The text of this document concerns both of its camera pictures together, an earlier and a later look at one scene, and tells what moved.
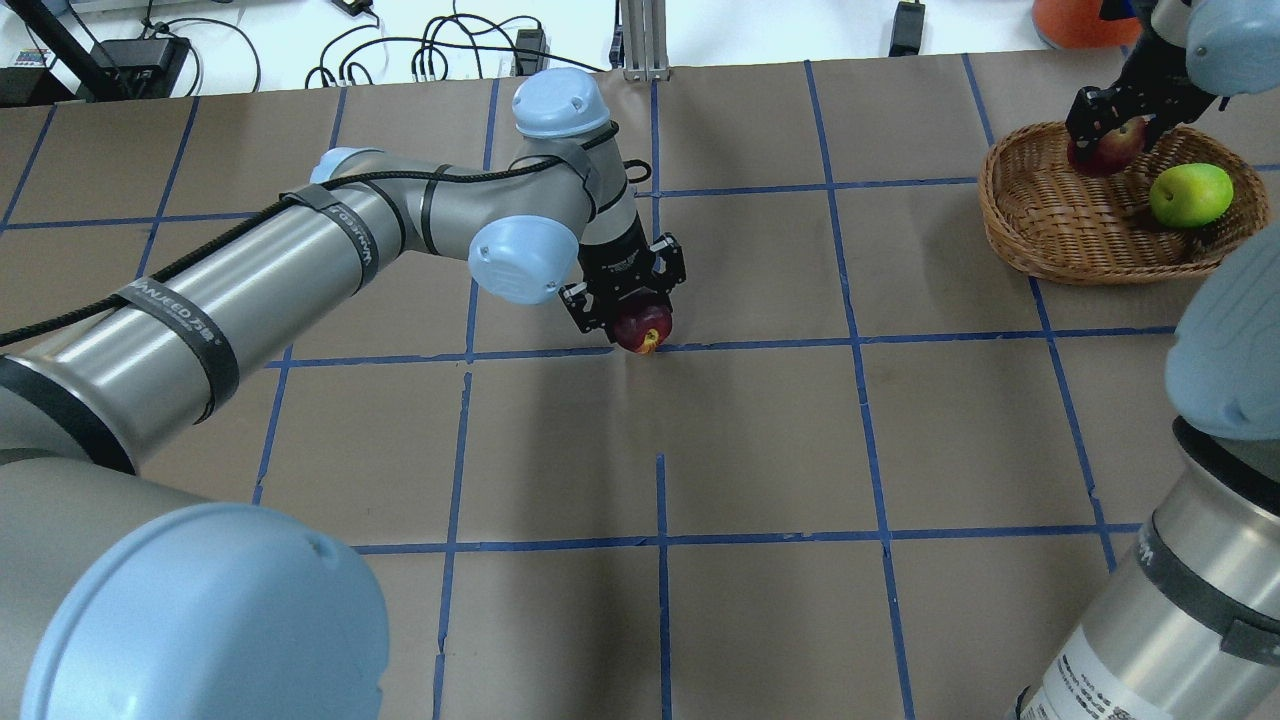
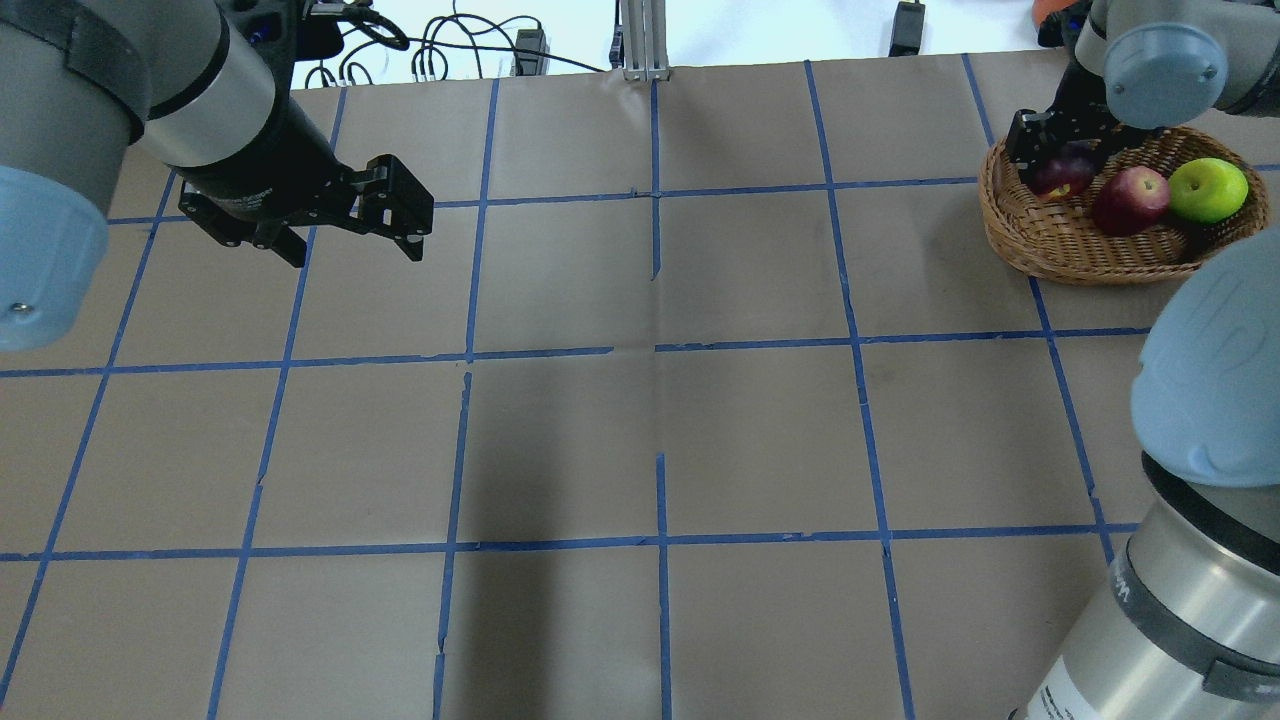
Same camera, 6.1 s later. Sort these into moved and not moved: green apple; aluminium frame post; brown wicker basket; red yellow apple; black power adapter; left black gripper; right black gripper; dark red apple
Moved: left black gripper; dark red apple; green apple; right black gripper; red yellow apple
Not moved: brown wicker basket; black power adapter; aluminium frame post
